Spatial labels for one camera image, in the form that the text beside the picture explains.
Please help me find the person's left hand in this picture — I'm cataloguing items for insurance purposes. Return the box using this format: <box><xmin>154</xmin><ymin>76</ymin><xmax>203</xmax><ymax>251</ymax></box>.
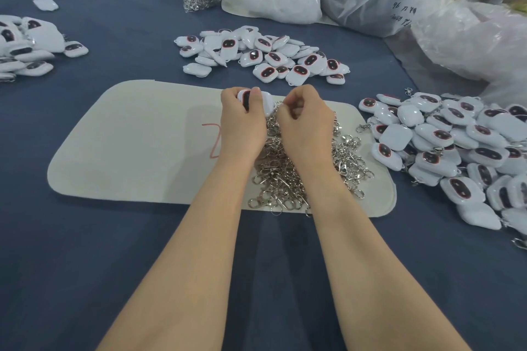
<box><xmin>218</xmin><ymin>87</ymin><xmax>270</xmax><ymax>168</ymax></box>

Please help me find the person's right hand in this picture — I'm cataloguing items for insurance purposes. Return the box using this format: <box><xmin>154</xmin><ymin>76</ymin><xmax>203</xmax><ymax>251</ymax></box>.
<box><xmin>276</xmin><ymin>84</ymin><xmax>337</xmax><ymax>177</ymax></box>

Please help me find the white charm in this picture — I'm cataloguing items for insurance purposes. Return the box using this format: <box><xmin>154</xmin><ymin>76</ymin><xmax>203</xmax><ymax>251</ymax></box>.
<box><xmin>237</xmin><ymin>88</ymin><xmax>278</xmax><ymax>116</ymax></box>

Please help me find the pile of metal clasps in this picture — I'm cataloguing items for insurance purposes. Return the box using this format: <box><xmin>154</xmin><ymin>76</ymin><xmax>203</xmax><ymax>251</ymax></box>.
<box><xmin>247</xmin><ymin>110</ymin><xmax>375</xmax><ymax>216</ymax></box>

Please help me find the pile of finished fobs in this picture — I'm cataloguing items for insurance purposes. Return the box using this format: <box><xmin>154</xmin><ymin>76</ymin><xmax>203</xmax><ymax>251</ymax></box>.
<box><xmin>356</xmin><ymin>90</ymin><xmax>527</xmax><ymax>251</ymax></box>

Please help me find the person's left forearm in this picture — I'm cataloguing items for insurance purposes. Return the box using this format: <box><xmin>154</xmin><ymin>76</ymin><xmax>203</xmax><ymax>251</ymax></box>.
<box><xmin>97</xmin><ymin>161</ymin><xmax>260</xmax><ymax>351</ymax></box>

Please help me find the person's right forearm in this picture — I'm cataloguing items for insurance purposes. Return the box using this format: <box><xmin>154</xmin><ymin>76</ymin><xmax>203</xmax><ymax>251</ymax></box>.
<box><xmin>311</xmin><ymin>166</ymin><xmax>472</xmax><ymax>351</ymax></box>

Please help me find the thin red thread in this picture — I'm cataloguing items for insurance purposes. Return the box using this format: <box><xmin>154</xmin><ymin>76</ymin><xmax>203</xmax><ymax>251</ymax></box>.
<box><xmin>203</xmin><ymin>121</ymin><xmax>222</xmax><ymax>158</ymax></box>

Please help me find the cream felt work mat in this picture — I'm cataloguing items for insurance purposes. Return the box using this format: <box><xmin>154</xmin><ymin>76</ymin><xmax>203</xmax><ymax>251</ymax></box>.
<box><xmin>47</xmin><ymin>79</ymin><xmax>398</xmax><ymax>218</ymax></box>

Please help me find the crumpled clear plastic bag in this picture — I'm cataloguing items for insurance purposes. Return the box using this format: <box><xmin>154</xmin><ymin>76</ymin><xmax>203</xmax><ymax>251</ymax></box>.
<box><xmin>412</xmin><ymin>0</ymin><xmax>527</xmax><ymax>107</ymax></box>

